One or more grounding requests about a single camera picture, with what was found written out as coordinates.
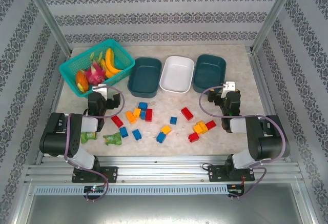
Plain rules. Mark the dark teal plastic container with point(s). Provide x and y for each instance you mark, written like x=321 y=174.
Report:
x=208 y=72
x=144 y=79

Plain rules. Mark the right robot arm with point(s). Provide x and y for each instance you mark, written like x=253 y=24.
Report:
x=269 y=142

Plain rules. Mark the white plastic container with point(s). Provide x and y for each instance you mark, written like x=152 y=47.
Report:
x=176 y=74

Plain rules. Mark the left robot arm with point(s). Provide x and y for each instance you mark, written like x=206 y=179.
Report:
x=56 y=142

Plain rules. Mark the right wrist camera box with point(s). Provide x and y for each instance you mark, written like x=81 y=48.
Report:
x=229 y=85

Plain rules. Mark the aluminium side rail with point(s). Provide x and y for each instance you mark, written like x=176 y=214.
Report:
x=264 y=88
x=52 y=106

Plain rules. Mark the pink toy dragon fruit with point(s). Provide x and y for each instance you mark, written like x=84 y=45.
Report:
x=94 y=74

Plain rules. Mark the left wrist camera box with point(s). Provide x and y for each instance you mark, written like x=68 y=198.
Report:
x=100 y=88

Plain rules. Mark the orange-yellow toy banana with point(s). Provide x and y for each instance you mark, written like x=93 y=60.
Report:
x=107 y=71

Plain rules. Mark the green toy piece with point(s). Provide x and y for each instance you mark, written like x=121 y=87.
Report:
x=89 y=137

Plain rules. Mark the red lego brick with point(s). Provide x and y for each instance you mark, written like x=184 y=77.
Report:
x=210 y=125
x=187 y=113
x=193 y=137
x=148 y=114
x=117 y=121

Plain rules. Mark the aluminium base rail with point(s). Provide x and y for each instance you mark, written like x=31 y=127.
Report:
x=159 y=168

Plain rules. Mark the aluminium corner post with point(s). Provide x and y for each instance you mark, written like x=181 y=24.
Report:
x=275 y=11
x=43 y=11

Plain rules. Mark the yellow-green toy fruit slice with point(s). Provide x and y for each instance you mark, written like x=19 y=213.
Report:
x=81 y=87

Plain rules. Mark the blue lego brick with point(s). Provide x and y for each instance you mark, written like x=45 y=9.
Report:
x=161 y=137
x=173 y=120
x=143 y=115
x=142 y=105
x=136 y=134
x=123 y=132

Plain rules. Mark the orange lego brick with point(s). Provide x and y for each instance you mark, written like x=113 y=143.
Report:
x=131 y=117

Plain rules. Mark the green snack packet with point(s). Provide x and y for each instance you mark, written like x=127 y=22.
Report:
x=112 y=139

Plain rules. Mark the teal plastic basket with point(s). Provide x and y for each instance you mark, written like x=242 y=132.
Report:
x=74 y=66

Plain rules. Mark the yellow toy banana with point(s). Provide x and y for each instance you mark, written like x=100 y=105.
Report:
x=110 y=58

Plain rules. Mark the yellow lego brick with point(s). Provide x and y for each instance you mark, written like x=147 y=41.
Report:
x=137 y=112
x=166 y=129
x=196 y=130
x=202 y=125

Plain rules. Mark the small circuit board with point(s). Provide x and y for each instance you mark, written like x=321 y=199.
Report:
x=234 y=191
x=94 y=189

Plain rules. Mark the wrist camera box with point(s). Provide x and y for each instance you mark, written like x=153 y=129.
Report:
x=100 y=88
x=229 y=85

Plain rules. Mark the orange toy fruit half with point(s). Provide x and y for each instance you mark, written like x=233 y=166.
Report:
x=82 y=79

